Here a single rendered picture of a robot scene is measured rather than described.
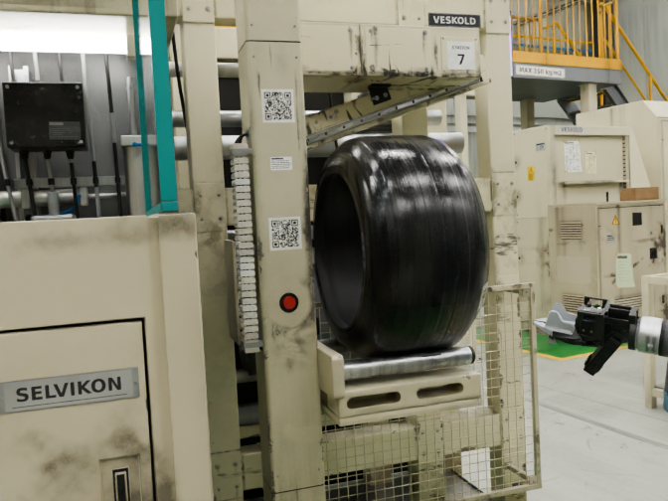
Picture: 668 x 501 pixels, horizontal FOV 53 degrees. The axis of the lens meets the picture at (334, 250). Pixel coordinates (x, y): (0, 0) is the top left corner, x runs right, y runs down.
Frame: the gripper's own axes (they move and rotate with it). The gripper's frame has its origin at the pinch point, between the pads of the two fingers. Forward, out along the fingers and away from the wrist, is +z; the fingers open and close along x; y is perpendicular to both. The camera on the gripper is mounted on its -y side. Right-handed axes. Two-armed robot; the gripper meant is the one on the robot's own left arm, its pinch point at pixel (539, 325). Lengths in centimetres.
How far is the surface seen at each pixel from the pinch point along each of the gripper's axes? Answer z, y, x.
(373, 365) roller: 32.3, -5.8, 19.8
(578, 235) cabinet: 82, -167, -426
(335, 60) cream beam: 64, 54, -30
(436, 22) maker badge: 59, 56, -90
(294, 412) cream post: 48, -15, 32
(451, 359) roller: 19.1, -10.0, 5.5
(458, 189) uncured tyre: 18.6, 30.0, -2.3
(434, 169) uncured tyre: 24.2, 34.1, -2.8
